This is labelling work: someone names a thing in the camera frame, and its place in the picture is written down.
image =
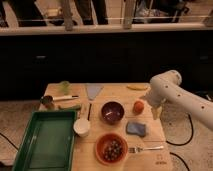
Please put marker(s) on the purple bowl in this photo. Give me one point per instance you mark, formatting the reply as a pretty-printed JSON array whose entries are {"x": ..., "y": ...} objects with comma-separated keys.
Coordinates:
[{"x": 112, "y": 112}]

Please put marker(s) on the white paper cup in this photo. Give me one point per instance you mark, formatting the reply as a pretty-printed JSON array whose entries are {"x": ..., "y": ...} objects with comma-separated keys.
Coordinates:
[{"x": 82, "y": 127}]

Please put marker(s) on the orange-red apple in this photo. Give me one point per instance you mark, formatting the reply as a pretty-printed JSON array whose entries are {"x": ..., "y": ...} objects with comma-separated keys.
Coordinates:
[{"x": 138, "y": 107}]

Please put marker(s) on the wooden handled knife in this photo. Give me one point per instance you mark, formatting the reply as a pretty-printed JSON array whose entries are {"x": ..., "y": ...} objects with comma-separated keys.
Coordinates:
[{"x": 85, "y": 111}]

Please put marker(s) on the metal can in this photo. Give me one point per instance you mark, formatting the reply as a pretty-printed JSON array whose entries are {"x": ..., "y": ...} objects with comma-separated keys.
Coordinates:
[{"x": 47, "y": 101}]

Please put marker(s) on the blue sponge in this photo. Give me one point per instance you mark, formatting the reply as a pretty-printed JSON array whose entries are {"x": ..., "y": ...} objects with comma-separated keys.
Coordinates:
[{"x": 135, "y": 128}]

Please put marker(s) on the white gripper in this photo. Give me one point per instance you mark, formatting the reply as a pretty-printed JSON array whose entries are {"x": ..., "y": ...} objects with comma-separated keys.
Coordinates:
[{"x": 155, "y": 98}]

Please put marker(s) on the silver fork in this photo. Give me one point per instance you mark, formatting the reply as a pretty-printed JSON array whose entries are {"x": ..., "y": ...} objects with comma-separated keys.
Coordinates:
[{"x": 140, "y": 149}]

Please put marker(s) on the yellow banana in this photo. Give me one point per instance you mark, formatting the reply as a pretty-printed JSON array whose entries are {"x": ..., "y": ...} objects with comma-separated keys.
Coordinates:
[{"x": 138, "y": 88}]

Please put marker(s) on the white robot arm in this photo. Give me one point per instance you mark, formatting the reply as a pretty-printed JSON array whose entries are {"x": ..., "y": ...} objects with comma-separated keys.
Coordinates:
[{"x": 166, "y": 86}]

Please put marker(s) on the green translucent cup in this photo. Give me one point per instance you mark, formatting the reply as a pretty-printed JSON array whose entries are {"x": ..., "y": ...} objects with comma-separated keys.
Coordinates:
[{"x": 64, "y": 87}]

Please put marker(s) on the grey triangular cloth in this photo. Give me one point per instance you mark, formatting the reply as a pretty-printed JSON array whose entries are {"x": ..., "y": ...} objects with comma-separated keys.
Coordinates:
[{"x": 93, "y": 90}]

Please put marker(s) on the green plastic tray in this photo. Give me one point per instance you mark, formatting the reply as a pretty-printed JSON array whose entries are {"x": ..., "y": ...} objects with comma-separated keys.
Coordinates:
[{"x": 48, "y": 142}]

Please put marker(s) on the orange bowl with grapes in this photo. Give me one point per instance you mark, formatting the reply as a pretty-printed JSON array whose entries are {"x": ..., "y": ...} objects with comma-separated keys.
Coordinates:
[{"x": 110, "y": 149}]

